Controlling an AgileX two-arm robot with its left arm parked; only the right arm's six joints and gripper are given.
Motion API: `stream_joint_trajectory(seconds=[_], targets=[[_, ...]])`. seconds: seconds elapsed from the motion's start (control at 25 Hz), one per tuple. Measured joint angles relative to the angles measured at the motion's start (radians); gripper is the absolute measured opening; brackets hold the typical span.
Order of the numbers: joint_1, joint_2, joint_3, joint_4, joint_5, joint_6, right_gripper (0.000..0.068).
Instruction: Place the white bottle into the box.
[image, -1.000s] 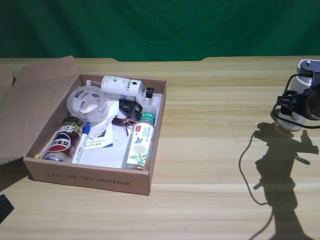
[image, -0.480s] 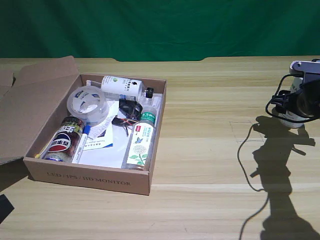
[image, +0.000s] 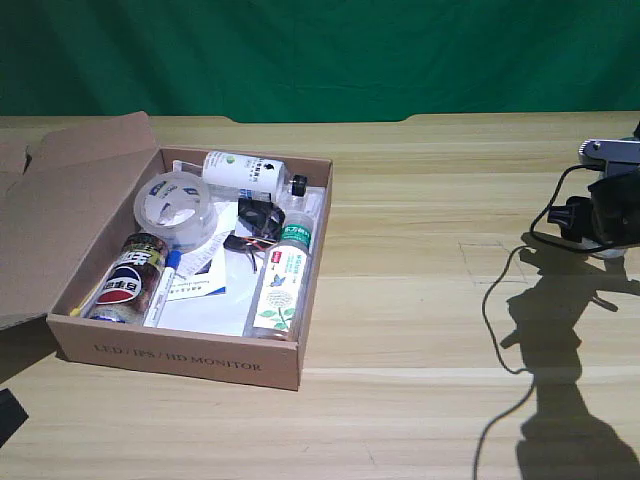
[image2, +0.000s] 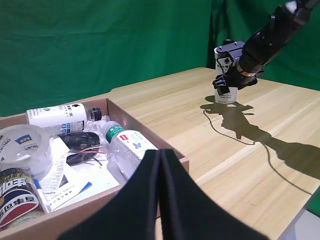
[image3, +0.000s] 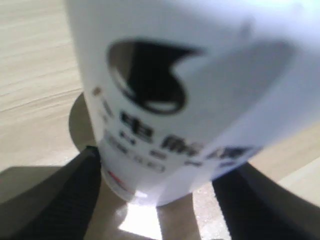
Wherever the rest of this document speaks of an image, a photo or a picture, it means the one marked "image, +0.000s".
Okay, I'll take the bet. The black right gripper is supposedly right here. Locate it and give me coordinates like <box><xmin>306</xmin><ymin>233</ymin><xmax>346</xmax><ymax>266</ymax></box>
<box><xmin>546</xmin><ymin>167</ymin><xmax>640</xmax><ymax>249</ymax></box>

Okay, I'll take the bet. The clear green capped water bottle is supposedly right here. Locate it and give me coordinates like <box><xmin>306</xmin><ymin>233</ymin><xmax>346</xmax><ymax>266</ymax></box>
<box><xmin>243</xmin><ymin>209</ymin><xmax>322</xmax><ymax>342</ymax></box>

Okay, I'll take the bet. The white bottle with green logo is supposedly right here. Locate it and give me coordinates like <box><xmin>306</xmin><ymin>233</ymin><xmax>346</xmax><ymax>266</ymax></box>
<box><xmin>201</xmin><ymin>149</ymin><xmax>309</xmax><ymax>199</ymax></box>

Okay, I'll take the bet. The brown cardboard box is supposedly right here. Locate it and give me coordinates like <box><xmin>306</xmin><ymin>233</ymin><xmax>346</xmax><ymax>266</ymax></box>
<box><xmin>0</xmin><ymin>110</ymin><xmax>335</xmax><ymax>392</ymax></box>

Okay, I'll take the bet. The Pepsi labelled drink bottle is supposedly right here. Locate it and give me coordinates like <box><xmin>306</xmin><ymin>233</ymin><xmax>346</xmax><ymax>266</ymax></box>
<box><xmin>85</xmin><ymin>232</ymin><xmax>171</xmax><ymax>325</ymax></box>

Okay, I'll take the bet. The clear plastic bag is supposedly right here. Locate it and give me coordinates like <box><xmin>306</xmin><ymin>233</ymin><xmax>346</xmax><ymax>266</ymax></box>
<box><xmin>277</xmin><ymin>185</ymin><xmax>325</xmax><ymax>225</ymax></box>

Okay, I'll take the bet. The green cloth backdrop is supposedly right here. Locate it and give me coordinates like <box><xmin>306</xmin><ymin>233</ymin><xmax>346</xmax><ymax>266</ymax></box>
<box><xmin>0</xmin><ymin>0</ymin><xmax>640</xmax><ymax>125</ymax></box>

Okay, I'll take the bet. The small black fan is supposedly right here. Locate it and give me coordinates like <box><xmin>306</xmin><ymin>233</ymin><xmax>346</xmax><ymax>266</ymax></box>
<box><xmin>236</xmin><ymin>196</ymin><xmax>287</xmax><ymax>242</ymax></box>

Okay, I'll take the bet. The white paper receipt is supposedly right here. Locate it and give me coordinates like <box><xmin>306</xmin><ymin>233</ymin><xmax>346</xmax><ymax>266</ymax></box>
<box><xmin>177</xmin><ymin>232</ymin><xmax>226</xmax><ymax>279</ymax></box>

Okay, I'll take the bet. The white paper sheet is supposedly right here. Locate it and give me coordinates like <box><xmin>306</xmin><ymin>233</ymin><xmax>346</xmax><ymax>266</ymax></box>
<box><xmin>157</xmin><ymin>199</ymin><xmax>266</xmax><ymax>337</ymax></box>

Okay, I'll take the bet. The clear tape roll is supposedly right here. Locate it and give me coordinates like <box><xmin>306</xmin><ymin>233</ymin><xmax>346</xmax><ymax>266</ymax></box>
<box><xmin>133</xmin><ymin>172</ymin><xmax>219</xmax><ymax>251</ymax></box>

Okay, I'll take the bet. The white and blue booklet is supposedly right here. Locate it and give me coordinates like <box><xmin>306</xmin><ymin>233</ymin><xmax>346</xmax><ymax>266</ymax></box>
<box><xmin>164</xmin><ymin>244</ymin><xmax>228</xmax><ymax>302</ymax></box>

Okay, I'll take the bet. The blue capped white marker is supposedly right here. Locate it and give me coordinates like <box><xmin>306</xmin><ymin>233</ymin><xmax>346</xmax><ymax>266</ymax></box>
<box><xmin>143</xmin><ymin>249</ymin><xmax>184</xmax><ymax>327</ymax></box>

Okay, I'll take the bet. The thin yellow stick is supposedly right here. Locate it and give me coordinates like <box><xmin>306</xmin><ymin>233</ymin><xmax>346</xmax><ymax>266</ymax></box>
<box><xmin>69</xmin><ymin>287</ymin><xmax>101</xmax><ymax>318</ymax></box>

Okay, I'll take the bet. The black flat object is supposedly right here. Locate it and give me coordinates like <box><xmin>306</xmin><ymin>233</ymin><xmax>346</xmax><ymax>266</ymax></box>
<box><xmin>0</xmin><ymin>388</ymin><xmax>30</xmax><ymax>448</ymax></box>

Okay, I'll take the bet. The black cable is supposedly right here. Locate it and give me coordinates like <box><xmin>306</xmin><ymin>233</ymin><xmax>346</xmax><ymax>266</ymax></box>
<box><xmin>528</xmin><ymin>163</ymin><xmax>617</xmax><ymax>251</ymax></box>

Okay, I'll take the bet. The black part with coloured wires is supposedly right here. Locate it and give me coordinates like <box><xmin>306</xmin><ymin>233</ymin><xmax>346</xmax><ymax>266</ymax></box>
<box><xmin>222</xmin><ymin>233</ymin><xmax>276</xmax><ymax>274</ymax></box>

